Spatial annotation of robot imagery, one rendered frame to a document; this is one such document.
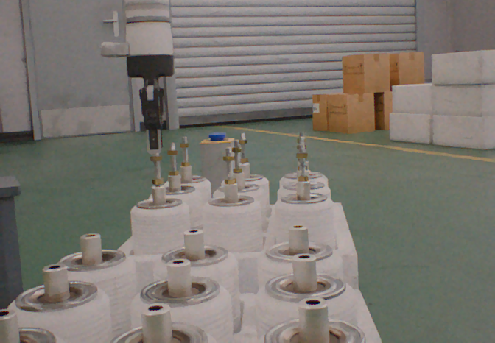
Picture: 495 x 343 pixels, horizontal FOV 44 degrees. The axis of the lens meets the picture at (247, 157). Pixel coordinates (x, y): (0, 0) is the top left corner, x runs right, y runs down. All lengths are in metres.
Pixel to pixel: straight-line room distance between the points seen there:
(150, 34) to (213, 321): 0.54
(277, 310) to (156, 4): 0.58
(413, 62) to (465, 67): 1.52
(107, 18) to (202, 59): 1.02
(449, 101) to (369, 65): 1.23
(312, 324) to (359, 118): 4.39
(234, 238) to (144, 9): 0.38
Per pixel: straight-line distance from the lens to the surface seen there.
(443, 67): 3.81
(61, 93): 6.08
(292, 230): 0.69
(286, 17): 6.80
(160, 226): 0.99
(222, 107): 6.43
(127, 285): 0.72
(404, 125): 4.10
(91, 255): 0.72
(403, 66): 5.10
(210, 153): 1.39
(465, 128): 3.70
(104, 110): 6.14
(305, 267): 0.58
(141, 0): 1.00
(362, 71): 4.87
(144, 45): 0.99
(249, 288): 0.97
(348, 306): 0.57
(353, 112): 4.80
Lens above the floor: 0.45
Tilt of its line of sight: 7 degrees down
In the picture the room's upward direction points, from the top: 3 degrees counter-clockwise
